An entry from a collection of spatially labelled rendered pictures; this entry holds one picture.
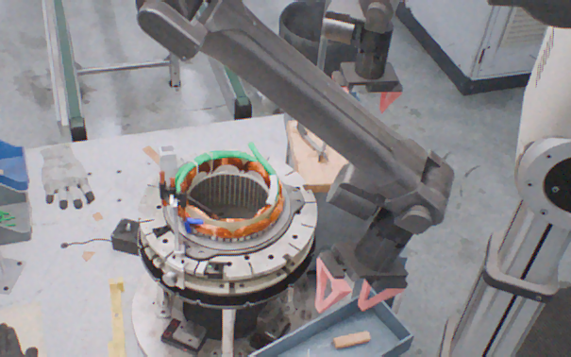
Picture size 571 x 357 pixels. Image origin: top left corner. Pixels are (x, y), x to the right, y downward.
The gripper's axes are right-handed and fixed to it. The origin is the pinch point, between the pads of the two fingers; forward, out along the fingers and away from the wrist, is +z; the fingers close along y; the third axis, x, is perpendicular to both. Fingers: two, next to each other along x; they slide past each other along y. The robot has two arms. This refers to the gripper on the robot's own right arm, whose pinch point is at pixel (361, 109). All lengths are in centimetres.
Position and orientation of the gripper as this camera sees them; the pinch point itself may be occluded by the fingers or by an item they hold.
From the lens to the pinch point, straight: 135.4
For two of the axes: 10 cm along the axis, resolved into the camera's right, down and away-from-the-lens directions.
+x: 1.6, 6.9, -7.1
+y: -9.8, 0.6, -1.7
